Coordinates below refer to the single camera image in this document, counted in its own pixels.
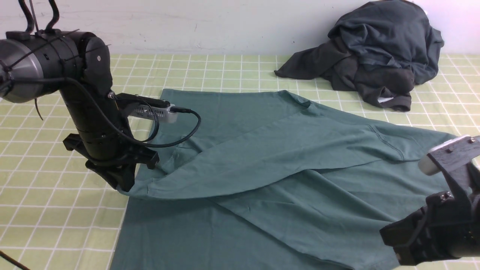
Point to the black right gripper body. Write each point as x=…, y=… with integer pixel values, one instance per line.
x=446, y=228

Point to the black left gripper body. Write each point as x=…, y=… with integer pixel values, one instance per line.
x=111, y=157

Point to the green long-sleeve top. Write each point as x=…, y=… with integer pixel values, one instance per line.
x=274, y=181

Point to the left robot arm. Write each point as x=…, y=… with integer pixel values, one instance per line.
x=77, y=64

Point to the green checkered tablecloth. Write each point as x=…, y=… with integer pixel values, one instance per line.
x=57, y=215

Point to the dark brown garment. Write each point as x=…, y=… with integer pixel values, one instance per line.
x=383, y=87

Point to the dark blue-grey sweatshirt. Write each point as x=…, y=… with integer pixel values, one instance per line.
x=392, y=33

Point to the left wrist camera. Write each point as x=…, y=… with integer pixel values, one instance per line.
x=145, y=108

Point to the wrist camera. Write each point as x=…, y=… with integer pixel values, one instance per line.
x=454, y=159
x=145, y=108

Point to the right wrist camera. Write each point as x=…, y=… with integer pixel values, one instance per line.
x=454, y=159

